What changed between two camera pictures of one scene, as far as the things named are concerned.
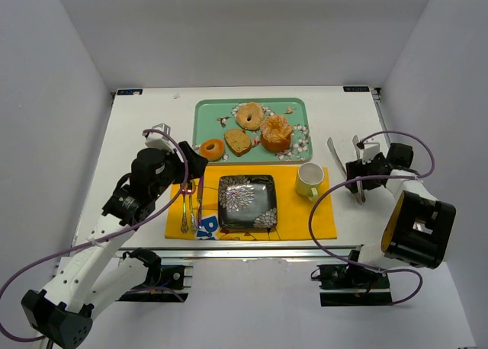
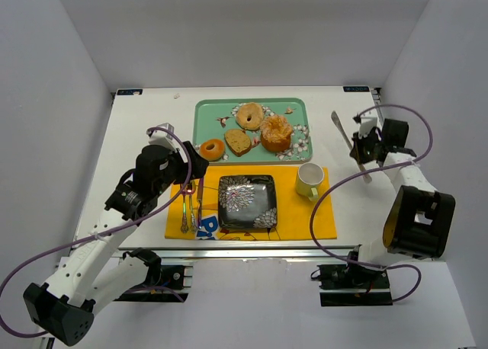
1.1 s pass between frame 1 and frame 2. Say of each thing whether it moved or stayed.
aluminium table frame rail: stayed
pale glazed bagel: stayed
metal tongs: moved
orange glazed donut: stayed
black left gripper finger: stayed
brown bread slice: stayed
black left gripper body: stayed
